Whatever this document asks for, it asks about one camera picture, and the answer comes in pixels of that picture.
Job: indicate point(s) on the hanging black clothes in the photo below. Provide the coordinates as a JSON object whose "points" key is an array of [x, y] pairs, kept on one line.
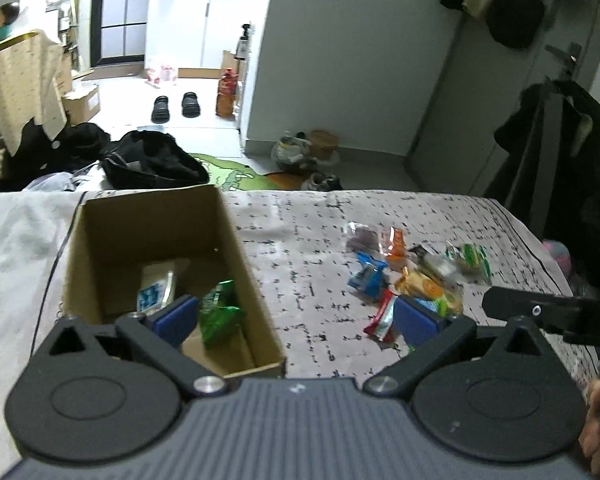
{"points": [[520, 0]]}

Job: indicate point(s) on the silver grey snack packet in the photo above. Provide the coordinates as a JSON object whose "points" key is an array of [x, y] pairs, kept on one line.
{"points": [[437, 265]]}

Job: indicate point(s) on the red snack packet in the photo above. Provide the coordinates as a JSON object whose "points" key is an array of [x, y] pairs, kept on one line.
{"points": [[382, 317]]}

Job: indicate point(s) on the beige dotted cloth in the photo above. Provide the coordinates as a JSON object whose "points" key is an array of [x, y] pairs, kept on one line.
{"points": [[20, 85]]}

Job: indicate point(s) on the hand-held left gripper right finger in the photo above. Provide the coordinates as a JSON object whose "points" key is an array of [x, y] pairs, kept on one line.
{"points": [[416, 324]]}

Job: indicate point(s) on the black framed glass door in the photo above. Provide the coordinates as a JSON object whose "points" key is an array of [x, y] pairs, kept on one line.
{"points": [[120, 10]]}

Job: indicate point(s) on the brown cardboard box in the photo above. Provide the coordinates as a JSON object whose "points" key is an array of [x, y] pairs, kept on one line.
{"points": [[130, 230]]}

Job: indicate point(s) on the open cardboard carton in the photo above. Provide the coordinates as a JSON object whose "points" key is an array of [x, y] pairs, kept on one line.
{"points": [[82, 102]]}

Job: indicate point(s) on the flat cardboard leaning on wall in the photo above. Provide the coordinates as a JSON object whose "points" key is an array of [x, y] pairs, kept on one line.
{"points": [[228, 62]]}

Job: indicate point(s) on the black slipper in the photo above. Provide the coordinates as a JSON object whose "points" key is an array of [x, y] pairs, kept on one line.
{"points": [[161, 109], [191, 105]]}

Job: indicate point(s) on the black coat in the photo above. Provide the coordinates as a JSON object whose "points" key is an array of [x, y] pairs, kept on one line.
{"points": [[595, 185]]}

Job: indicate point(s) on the orange plastic bottle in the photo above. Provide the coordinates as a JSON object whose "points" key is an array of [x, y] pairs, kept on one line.
{"points": [[226, 95]]}

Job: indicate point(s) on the green and white snack packet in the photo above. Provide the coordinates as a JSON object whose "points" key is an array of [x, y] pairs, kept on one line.
{"points": [[472, 260]]}

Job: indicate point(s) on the brown woven basket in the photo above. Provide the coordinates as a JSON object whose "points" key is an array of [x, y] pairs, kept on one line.
{"points": [[324, 144]]}

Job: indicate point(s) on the white plastic bag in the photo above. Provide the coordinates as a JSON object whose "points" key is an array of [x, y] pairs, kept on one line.
{"points": [[55, 180]]}

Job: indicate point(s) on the pink packages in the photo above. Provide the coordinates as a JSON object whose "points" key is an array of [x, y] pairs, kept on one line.
{"points": [[161, 75]]}

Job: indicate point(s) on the green rug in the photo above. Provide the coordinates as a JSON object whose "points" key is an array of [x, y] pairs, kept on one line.
{"points": [[230, 172]]}

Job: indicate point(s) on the white and blue snack packet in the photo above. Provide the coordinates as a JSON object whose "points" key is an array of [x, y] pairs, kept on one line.
{"points": [[155, 290]]}

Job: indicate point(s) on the white blanket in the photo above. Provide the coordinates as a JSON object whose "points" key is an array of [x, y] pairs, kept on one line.
{"points": [[15, 260]]}

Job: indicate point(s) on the pink ball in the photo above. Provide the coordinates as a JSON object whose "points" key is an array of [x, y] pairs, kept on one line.
{"points": [[557, 255]]}

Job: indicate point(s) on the black bag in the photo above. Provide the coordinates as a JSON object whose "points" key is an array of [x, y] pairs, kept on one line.
{"points": [[150, 160]]}

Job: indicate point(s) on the brass clothes rail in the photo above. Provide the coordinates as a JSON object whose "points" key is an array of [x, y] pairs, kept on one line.
{"points": [[10, 40]]}

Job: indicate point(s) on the person's right hand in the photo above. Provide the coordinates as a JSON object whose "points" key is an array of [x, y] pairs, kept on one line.
{"points": [[597, 440]]}

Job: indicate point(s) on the shiny green snack packet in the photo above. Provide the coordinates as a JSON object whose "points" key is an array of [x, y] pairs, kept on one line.
{"points": [[220, 312]]}

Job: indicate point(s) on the yellow orange snack packet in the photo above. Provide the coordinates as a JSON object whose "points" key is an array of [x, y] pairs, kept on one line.
{"points": [[425, 287]]}

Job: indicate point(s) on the grey door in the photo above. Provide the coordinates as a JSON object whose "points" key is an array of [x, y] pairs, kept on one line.
{"points": [[480, 100]]}

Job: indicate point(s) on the black clothing pile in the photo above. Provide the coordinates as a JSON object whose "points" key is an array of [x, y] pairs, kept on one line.
{"points": [[75, 145]]}

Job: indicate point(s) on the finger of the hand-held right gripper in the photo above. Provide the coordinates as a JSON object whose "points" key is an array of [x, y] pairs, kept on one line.
{"points": [[520, 307]]}

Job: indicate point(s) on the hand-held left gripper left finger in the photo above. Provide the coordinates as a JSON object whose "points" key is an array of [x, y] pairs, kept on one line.
{"points": [[176, 319]]}

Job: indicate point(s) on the grey pot with clutter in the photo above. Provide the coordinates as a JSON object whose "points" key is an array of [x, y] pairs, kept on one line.
{"points": [[290, 152]]}

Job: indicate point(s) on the white spray bottle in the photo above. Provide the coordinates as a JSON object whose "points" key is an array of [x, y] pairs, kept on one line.
{"points": [[243, 42]]}

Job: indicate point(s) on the dark clear snack packet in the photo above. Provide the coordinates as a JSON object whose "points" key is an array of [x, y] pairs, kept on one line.
{"points": [[362, 237]]}

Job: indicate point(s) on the white kitchen cabinet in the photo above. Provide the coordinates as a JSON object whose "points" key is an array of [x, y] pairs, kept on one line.
{"points": [[200, 30]]}

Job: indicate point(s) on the cluttered shelf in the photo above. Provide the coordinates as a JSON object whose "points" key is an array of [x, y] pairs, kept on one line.
{"points": [[67, 35]]}

